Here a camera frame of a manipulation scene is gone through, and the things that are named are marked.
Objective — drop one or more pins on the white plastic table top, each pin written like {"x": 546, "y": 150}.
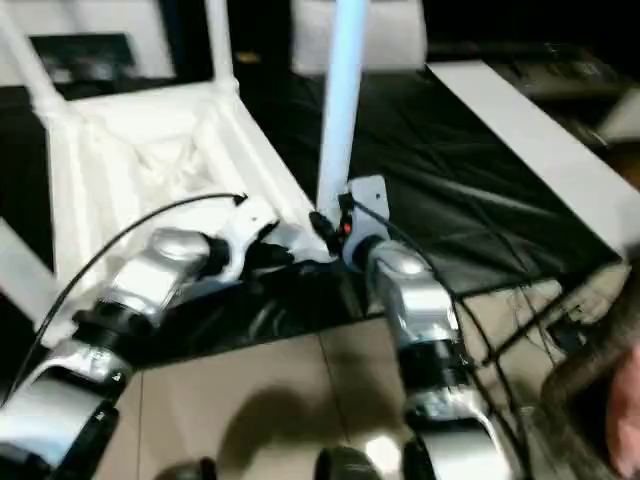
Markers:
{"x": 150, "y": 150}

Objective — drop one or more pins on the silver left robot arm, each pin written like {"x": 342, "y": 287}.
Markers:
{"x": 150, "y": 280}

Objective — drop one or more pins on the black work mat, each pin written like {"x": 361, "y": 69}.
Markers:
{"x": 425, "y": 175}

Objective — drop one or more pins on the small yellow label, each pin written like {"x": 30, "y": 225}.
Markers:
{"x": 247, "y": 56}

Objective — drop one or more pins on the white chair back panel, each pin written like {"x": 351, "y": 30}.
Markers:
{"x": 390, "y": 35}

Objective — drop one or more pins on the white sheet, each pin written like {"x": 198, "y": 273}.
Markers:
{"x": 540, "y": 150}

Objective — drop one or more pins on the black metal stand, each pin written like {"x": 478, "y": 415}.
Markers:
{"x": 530, "y": 330}

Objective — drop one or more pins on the black cabinet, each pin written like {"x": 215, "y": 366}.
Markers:
{"x": 250, "y": 30}

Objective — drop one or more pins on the black robot foot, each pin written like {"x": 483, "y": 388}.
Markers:
{"x": 190, "y": 470}

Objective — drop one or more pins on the white cabinet with glass doors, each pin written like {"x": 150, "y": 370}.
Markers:
{"x": 90, "y": 20}

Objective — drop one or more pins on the person head brown hair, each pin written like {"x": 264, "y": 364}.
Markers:
{"x": 595, "y": 390}

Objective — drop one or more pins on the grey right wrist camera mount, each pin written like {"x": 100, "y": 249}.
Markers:
{"x": 372, "y": 200}

